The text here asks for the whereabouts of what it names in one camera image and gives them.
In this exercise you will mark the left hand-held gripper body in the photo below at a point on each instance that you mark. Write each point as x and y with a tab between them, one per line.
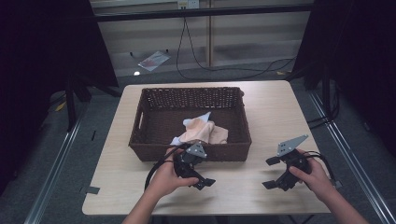
188	160

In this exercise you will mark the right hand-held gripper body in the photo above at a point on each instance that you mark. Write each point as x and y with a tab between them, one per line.
294	163

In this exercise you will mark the peach and white cloth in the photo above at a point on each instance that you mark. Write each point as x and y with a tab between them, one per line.
202	130

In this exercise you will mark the brown wicker basket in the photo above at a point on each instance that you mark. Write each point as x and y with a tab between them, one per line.
162	121

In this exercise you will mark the person's left hand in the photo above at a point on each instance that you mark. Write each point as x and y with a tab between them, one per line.
168	180

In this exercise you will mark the person's right hand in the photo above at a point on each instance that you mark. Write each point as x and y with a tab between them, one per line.
317	180

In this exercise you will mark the black metal stand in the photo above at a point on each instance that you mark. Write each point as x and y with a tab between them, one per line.
71	105
326	93

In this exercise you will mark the small black tape strip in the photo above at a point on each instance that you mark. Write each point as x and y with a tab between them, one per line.
93	134

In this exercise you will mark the grey tape piece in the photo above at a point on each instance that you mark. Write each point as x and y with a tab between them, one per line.
91	189

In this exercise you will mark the white and red paper sheet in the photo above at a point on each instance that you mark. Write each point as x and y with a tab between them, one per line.
154	60

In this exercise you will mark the black curtain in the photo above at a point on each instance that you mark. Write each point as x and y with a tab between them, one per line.
46	46
358	62

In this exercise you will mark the yellow tape strip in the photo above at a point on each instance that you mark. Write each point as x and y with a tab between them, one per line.
60	106

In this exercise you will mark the black horizontal bar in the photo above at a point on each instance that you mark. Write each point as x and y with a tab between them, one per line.
202	12

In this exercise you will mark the metal floor rail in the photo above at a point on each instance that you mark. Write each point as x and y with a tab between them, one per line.
351	161
53	174

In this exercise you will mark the white wall socket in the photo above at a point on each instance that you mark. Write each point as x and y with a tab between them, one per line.
188	3

